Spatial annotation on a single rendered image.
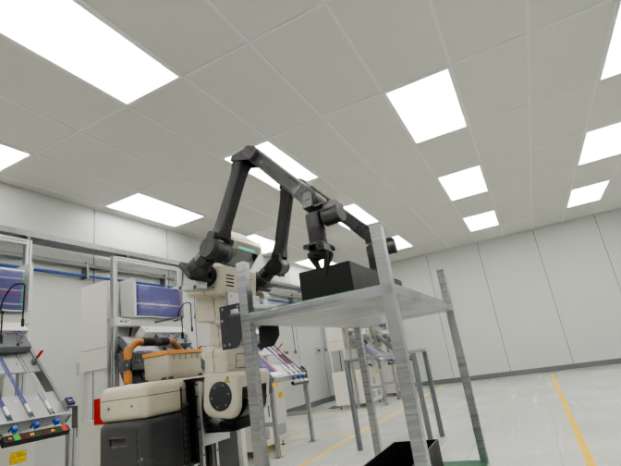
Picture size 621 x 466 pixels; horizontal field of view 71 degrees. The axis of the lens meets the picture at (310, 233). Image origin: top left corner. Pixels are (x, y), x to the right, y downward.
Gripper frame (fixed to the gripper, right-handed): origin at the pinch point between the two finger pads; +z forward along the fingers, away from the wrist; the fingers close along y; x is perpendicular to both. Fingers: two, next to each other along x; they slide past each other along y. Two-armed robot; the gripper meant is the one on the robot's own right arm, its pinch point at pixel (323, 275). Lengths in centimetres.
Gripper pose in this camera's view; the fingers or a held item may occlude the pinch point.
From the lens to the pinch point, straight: 131.4
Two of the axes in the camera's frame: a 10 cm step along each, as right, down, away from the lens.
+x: -8.8, 2.7, 3.9
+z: 1.5, 9.4, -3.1
